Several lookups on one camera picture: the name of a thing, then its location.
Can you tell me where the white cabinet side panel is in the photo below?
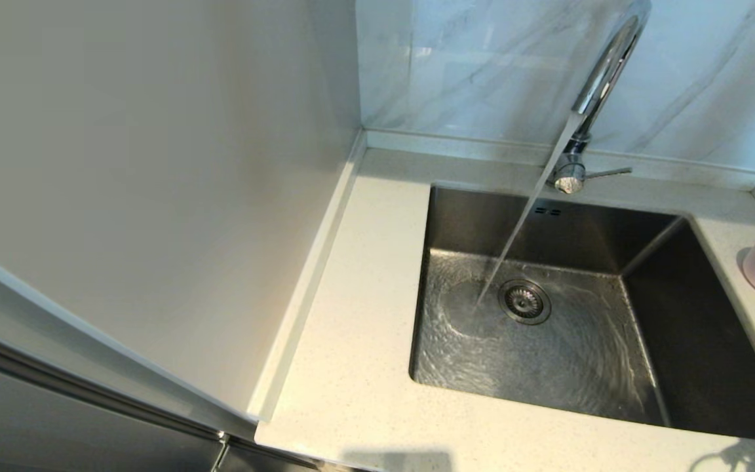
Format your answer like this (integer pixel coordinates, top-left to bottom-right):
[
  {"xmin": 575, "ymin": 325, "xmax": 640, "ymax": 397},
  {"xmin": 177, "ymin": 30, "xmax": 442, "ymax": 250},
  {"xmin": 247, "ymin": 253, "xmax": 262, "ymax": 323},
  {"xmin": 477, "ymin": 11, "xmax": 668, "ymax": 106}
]
[{"xmin": 0, "ymin": 0, "xmax": 366, "ymax": 441}]

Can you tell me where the stainless steel sink basin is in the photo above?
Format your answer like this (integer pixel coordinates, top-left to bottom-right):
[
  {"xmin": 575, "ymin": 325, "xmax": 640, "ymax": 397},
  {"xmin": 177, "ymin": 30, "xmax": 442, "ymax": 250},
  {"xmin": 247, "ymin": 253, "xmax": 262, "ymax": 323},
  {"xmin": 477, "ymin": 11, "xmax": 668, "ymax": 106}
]
[{"xmin": 408, "ymin": 185, "xmax": 755, "ymax": 441}]

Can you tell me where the round metal drain strainer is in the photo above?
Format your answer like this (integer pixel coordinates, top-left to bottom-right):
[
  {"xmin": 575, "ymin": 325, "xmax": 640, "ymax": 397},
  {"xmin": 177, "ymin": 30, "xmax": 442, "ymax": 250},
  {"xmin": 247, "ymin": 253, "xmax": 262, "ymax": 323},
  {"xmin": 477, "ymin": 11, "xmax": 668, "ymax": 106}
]
[{"xmin": 499, "ymin": 279, "xmax": 552, "ymax": 326}]

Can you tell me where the grey steel appliance front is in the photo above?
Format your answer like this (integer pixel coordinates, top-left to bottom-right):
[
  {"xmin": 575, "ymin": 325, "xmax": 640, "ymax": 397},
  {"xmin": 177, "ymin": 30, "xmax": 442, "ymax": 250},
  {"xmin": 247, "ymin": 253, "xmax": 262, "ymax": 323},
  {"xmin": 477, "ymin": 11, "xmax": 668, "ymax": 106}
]
[{"xmin": 0, "ymin": 321, "xmax": 326, "ymax": 472}]

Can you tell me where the chrome gooseneck faucet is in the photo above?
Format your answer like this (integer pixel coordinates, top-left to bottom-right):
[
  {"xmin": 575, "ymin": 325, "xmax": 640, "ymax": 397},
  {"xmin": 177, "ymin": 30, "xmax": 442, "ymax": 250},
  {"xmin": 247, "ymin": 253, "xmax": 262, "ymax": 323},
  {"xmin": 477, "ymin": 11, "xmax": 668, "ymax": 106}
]
[{"xmin": 551, "ymin": 0, "xmax": 652, "ymax": 195}]

